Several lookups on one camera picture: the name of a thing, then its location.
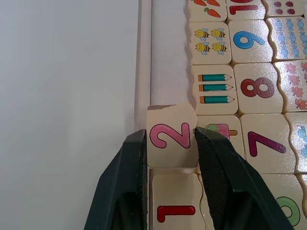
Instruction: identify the dark red number 7 tile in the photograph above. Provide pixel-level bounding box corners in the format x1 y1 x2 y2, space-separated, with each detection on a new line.
240 113 296 174

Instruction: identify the ten ladybugs picture tile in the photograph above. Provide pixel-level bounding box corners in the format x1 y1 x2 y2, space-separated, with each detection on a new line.
262 0 307 18

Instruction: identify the seven fish picture tile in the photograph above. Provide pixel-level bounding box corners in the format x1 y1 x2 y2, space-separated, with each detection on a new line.
283 112 307 174

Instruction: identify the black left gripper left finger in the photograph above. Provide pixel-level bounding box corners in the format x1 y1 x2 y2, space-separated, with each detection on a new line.
83 128 148 230

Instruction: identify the eight leaves picture tile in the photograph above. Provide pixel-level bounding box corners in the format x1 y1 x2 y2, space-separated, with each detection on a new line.
273 59 307 114

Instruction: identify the red number 10 tile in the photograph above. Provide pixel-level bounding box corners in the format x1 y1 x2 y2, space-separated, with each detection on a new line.
226 0 266 21

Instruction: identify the four bees picture tile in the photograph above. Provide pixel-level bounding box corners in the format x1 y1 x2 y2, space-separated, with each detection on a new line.
188 22 232 66

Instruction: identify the green number 6 tile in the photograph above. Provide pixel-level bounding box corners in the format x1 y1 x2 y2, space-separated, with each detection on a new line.
260 173 304 230

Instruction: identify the three pencils picture tile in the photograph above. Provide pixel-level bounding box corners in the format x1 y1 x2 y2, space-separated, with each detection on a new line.
191 64 238 116

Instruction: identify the ice cream picture tile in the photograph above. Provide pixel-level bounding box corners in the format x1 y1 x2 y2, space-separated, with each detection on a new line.
195 115 246 161

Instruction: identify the pink number 2 tile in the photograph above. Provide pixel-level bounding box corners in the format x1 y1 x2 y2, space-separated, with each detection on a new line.
146 104 199 169

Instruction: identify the five carrots picture tile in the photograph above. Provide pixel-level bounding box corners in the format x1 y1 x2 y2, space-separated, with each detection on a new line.
187 0 228 23

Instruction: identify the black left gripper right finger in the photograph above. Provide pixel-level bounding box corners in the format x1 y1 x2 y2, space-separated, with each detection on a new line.
194 126 295 230

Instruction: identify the red number 8 tile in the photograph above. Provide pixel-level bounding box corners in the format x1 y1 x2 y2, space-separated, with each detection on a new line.
233 62 285 115

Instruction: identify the wooden number puzzle board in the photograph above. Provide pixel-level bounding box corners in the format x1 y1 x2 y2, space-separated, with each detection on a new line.
133 0 307 230

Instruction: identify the nine candies picture tile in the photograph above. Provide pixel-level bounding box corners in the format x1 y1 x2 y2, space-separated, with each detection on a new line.
266 16 307 61

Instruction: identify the blue number 9 tile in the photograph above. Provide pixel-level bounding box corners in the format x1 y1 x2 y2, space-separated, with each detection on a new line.
227 19 274 66

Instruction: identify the red number 1 tile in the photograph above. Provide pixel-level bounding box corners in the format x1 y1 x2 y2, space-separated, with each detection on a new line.
152 174 205 230

